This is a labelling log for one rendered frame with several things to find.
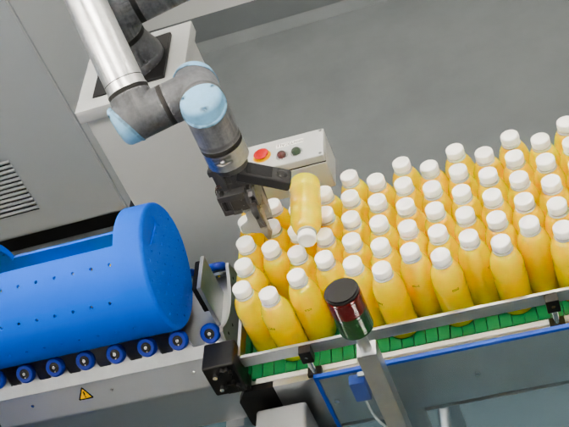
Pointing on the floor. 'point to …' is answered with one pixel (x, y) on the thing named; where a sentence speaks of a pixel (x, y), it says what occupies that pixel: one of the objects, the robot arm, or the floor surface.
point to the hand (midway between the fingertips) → (271, 226)
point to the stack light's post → (383, 386)
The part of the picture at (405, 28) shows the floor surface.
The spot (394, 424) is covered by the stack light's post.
